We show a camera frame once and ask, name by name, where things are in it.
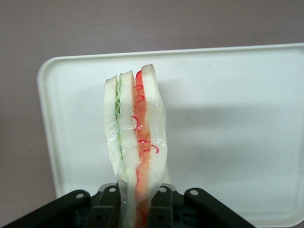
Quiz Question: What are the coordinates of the cream rectangular plastic tray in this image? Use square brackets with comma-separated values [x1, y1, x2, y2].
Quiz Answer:
[37, 42, 304, 226]

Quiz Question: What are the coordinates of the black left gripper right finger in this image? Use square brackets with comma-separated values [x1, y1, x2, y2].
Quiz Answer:
[152, 184, 257, 228]

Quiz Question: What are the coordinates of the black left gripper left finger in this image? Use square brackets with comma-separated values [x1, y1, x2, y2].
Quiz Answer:
[0, 184, 123, 228]

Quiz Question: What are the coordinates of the triangular sandwich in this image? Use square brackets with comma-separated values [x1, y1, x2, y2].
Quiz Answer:
[104, 63, 172, 228]

